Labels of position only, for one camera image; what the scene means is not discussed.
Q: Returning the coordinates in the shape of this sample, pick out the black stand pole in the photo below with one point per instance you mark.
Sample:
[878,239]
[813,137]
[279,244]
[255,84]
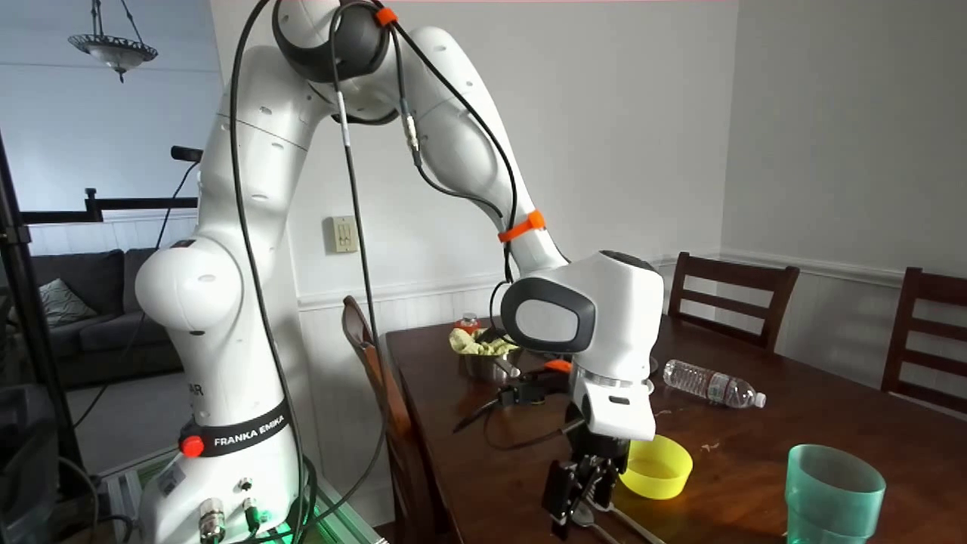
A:
[33,335]

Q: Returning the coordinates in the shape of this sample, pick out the beige wall switch plate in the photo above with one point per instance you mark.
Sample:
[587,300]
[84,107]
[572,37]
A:
[340,235]

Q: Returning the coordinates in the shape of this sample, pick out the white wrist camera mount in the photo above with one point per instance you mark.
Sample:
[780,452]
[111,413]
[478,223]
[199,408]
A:
[620,408]

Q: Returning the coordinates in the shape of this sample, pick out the small metal pot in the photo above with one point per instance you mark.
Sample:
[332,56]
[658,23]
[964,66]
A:
[484,370]

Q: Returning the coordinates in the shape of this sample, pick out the yellow plastic bowl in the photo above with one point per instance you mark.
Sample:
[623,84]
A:
[660,469]

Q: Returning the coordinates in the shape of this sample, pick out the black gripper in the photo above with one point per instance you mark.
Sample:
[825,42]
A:
[602,452]

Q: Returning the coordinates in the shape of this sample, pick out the silver metal fork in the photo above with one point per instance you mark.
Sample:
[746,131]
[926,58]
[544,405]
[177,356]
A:
[637,528]

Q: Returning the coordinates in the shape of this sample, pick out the yellow cloth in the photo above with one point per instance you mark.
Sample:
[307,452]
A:
[478,344]

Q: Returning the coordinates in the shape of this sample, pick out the hanging ceiling lamp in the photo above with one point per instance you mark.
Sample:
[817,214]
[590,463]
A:
[114,48]

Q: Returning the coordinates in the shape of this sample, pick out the silver metal spoon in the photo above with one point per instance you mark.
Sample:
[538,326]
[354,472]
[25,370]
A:
[586,528]

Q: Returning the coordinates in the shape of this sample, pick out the brown wooden chair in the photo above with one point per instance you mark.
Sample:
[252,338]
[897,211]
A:
[389,402]

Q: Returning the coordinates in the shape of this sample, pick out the grey couch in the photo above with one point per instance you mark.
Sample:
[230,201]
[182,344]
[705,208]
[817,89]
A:
[100,335]

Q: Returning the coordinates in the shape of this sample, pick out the clear plastic water bottle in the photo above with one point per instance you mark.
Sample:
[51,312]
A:
[712,384]

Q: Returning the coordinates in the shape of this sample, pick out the black camera on tripod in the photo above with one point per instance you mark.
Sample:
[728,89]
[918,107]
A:
[187,153]

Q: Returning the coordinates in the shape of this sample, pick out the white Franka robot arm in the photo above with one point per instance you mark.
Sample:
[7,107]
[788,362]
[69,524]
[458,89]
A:
[238,302]

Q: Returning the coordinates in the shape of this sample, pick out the dark wooden slat chair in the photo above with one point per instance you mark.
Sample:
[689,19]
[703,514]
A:
[937,292]
[733,273]

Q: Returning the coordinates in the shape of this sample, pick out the green translucent plastic cup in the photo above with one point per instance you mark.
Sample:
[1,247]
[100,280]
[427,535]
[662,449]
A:
[836,500]

